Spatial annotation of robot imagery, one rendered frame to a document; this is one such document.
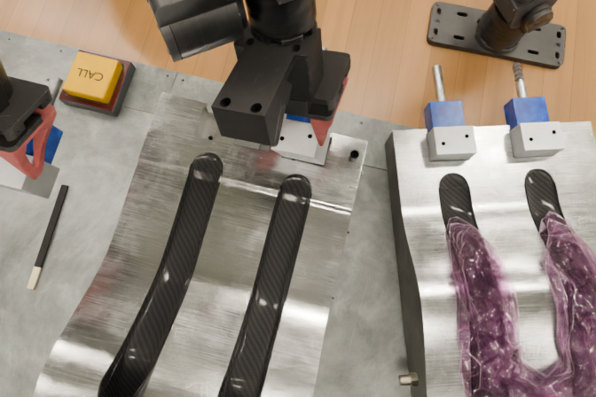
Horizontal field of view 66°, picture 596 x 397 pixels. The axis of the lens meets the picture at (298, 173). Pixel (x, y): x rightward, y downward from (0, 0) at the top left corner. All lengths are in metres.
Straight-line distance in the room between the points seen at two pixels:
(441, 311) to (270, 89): 0.31
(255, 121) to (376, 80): 0.38
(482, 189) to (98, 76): 0.53
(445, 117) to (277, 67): 0.30
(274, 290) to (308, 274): 0.04
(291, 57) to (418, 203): 0.29
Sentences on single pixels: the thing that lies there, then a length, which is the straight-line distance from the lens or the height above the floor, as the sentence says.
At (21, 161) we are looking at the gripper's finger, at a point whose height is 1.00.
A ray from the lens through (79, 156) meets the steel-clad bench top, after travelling 0.71.
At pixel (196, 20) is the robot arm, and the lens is 0.36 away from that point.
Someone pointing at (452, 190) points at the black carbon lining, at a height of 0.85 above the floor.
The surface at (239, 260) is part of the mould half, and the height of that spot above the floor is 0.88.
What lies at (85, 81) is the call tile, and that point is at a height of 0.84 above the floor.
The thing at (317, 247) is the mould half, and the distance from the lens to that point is 0.53.
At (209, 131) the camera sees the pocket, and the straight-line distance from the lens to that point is 0.60.
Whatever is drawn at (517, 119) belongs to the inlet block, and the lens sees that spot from 0.65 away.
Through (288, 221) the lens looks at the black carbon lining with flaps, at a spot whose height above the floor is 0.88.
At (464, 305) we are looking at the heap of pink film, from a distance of 0.53.
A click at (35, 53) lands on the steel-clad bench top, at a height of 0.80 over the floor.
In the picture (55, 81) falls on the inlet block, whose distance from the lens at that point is 0.59.
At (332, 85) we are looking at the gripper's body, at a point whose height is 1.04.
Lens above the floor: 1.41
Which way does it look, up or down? 75 degrees down
